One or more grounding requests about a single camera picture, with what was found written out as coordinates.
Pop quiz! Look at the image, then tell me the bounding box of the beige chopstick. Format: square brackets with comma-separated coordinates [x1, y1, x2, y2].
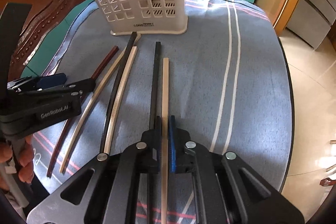
[161, 57, 169, 224]

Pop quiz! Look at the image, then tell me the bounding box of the person's hand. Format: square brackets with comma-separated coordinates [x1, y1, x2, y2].
[0, 135, 34, 184]

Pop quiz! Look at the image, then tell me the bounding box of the cream chopstick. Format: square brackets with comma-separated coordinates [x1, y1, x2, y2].
[59, 35, 142, 175]

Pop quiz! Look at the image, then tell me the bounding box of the white chopstick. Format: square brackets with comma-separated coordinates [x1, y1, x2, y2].
[103, 46, 138, 155]

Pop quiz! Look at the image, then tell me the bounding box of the dark red chopstick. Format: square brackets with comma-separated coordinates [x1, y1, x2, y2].
[46, 46, 119, 178]

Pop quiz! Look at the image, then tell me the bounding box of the black textured chopstick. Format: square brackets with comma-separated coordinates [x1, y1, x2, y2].
[99, 31, 138, 155]

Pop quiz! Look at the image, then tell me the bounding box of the blue striped tablecloth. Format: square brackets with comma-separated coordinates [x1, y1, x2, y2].
[33, 0, 293, 223]

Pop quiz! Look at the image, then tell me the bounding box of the silver refrigerator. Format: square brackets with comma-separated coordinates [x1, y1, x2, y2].
[286, 0, 335, 48]

